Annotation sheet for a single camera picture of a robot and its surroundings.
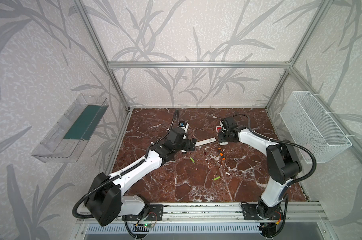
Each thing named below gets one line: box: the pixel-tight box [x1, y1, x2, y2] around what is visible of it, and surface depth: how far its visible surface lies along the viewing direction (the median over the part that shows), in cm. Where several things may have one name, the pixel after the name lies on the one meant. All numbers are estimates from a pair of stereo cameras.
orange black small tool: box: [217, 147, 226, 161], surface depth 96 cm
